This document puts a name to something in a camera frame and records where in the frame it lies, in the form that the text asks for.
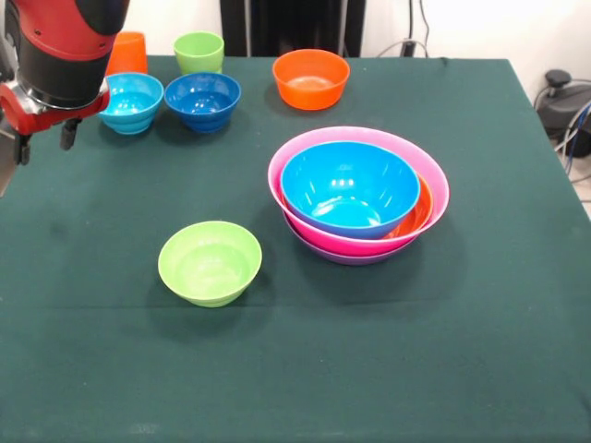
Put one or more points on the wide orange bowl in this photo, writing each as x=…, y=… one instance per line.
x=418, y=217

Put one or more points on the green cup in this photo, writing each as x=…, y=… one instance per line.
x=198, y=53

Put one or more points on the large pink bowl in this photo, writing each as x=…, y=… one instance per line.
x=351, y=247

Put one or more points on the orange cup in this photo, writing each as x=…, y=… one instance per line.
x=131, y=53

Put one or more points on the small dark blue bowl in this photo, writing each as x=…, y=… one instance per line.
x=203, y=104

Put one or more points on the grey wheeled floor base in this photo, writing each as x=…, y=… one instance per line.
x=565, y=99

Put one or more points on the medium blue bowl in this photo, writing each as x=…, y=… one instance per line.
x=346, y=180

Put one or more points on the small green bowl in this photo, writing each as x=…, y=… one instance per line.
x=210, y=267

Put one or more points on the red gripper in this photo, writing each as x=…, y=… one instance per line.
x=32, y=117

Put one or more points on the small light blue bowl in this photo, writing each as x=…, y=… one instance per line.
x=134, y=104

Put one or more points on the dark green tablecloth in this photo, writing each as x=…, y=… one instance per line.
x=295, y=369

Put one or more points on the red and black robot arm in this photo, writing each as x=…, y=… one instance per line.
x=60, y=46

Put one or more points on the small deep orange bowl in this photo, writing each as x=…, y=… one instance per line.
x=310, y=76

